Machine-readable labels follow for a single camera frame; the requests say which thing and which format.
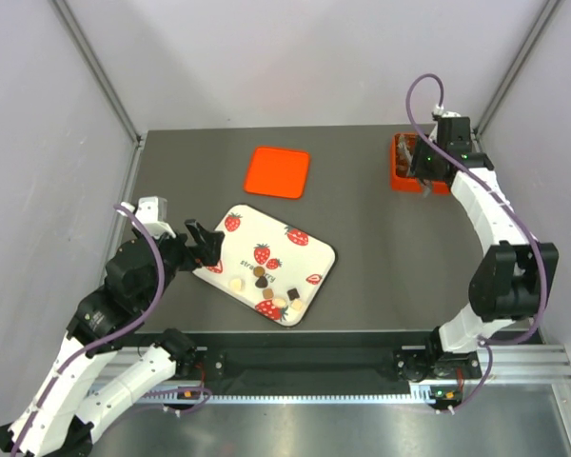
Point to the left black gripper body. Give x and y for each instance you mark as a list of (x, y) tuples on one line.
[(176, 254)]

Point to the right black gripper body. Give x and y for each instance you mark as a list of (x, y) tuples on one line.
[(425, 155)]

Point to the white strawberry tray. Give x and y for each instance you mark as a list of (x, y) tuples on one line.
[(291, 257)]

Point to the orange box lid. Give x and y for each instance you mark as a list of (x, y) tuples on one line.
[(277, 172)]

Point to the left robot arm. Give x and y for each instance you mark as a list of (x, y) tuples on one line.
[(62, 419)]

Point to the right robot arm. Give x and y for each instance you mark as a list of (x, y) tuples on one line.
[(515, 273)]

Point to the white heart chocolate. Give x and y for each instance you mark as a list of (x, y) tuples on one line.
[(237, 284)]

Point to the tan ribbed round chocolate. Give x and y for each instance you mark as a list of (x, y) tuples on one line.
[(258, 271)]

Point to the dark heart chocolate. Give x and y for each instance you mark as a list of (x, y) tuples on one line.
[(261, 282)]

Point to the cream almond chocolate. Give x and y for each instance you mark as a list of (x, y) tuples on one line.
[(279, 302)]

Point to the dark small square chocolate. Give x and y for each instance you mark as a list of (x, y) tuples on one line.
[(293, 294)]

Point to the white cube chocolate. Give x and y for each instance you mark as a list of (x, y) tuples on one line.
[(297, 304)]

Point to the orange compartment box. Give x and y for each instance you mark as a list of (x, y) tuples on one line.
[(403, 185)]

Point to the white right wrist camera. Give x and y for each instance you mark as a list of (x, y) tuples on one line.
[(440, 112)]

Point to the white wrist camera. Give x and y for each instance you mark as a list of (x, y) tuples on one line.
[(151, 212), (440, 112)]

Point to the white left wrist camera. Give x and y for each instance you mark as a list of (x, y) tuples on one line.
[(151, 212)]

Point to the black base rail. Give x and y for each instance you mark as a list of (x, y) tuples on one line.
[(323, 364)]

